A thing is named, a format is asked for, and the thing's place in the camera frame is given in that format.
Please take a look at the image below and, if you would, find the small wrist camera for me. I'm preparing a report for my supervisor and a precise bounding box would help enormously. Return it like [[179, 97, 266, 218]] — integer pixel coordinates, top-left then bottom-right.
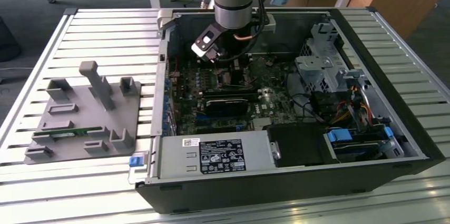
[[254, 7, 278, 34]]

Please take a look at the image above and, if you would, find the black drive box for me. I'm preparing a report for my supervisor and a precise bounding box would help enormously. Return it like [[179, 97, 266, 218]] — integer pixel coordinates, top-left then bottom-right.
[[266, 123, 339, 169]]

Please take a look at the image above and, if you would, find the silver power supply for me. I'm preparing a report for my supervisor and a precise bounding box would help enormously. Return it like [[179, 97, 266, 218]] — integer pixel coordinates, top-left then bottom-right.
[[144, 130, 279, 186]]

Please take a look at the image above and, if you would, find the coloured wire bundle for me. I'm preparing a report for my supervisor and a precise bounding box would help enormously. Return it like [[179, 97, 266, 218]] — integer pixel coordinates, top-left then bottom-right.
[[330, 102, 374, 127]]

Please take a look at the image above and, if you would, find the black PC case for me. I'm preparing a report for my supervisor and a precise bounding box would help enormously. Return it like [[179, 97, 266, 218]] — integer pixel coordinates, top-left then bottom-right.
[[135, 7, 446, 215]]

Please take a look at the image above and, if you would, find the blue case latch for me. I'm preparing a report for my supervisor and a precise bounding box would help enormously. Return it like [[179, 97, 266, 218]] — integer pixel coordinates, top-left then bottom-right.
[[128, 156, 147, 168]]

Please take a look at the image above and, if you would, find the green RAM stick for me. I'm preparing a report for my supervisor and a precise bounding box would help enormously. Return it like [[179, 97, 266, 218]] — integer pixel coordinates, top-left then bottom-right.
[[33, 126, 107, 138]]

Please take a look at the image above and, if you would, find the metal socket cover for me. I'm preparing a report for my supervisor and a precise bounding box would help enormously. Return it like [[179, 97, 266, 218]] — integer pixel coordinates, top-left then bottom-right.
[[230, 59, 255, 88]]

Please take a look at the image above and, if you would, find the silver chipset heatsink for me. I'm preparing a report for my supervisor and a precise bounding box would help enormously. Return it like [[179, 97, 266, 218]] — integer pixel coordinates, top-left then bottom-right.
[[252, 118, 275, 131]]

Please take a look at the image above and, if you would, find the silver drive cage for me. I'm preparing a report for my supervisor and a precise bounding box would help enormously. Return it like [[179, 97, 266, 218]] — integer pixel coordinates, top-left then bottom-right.
[[294, 23, 354, 93]]

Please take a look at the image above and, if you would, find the black graphics card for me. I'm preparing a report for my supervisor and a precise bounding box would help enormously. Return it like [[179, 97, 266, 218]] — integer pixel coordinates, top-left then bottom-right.
[[203, 98, 250, 116]]

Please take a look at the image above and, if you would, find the blue disk carrier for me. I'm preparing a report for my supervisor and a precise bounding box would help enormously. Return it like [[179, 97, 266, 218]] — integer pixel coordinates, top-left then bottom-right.
[[326, 128, 356, 146]]

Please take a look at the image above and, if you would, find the grey parts rack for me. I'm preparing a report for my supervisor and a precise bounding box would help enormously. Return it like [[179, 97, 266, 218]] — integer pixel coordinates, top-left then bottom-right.
[[23, 60, 143, 166]]

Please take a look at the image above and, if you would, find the green motherboard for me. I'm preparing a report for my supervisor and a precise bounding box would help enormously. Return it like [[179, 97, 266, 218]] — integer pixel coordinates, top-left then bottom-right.
[[164, 54, 298, 135]]

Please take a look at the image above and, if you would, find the CPU socket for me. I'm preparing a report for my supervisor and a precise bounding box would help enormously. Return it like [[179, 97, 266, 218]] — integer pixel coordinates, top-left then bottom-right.
[[215, 67, 254, 89]]

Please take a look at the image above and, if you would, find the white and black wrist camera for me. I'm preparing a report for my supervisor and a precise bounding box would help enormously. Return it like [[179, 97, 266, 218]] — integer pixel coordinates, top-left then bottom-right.
[[191, 23, 226, 58]]

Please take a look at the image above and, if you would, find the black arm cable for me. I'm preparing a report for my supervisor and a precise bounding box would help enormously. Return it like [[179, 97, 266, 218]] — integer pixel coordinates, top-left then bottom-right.
[[218, 0, 274, 62]]

